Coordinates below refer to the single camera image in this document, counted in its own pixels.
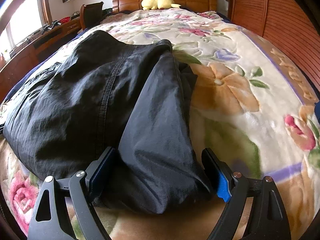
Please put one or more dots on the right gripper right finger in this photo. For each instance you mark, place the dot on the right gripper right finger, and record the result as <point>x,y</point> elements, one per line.
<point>267,215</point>

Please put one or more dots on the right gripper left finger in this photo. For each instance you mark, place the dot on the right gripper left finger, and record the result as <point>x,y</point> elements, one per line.
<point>50,219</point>

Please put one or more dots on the black jacket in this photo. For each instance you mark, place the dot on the black jacket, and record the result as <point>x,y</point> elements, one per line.
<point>133,98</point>

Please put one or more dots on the wooden desk cabinet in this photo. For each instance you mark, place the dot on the wooden desk cabinet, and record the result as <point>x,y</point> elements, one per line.
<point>35,53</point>

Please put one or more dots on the red basket on desk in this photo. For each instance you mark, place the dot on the red basket on desk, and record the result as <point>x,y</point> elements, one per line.
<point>65,20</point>

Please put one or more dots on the window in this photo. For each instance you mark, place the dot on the window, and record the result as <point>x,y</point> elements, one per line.
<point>19,20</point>

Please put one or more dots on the wooden chair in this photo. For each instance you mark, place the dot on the wooden chair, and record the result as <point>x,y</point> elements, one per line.
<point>90,14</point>

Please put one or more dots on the wooden louvered wardrobe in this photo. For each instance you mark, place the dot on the wooden louvered wardrobe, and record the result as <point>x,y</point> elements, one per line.
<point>285,25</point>

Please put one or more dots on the yellow plush toy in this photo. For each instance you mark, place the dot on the yellow plush toy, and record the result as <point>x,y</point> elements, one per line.
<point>158,4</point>

